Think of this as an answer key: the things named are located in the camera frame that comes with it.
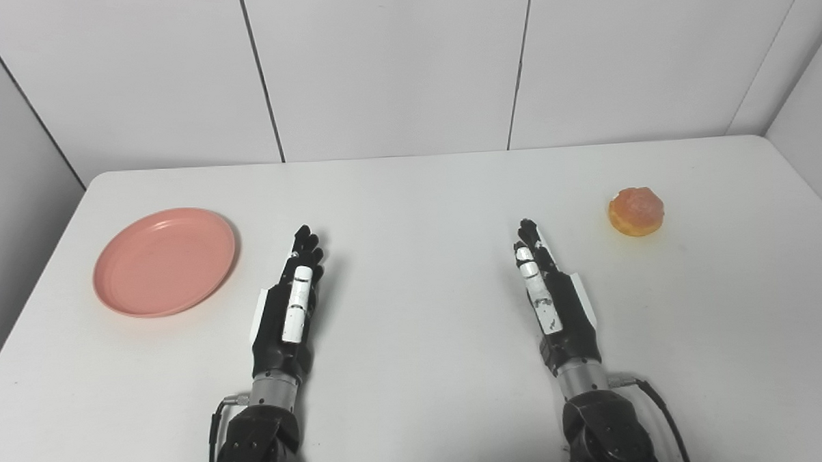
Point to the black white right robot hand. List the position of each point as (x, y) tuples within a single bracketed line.
[(571, 321)]

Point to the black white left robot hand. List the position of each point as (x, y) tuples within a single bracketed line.
[(278, 331)]

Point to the golden cream puff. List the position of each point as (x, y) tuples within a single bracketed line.
[(636, 213)]

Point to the pink round plate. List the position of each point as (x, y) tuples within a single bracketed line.
[(164, 263)]

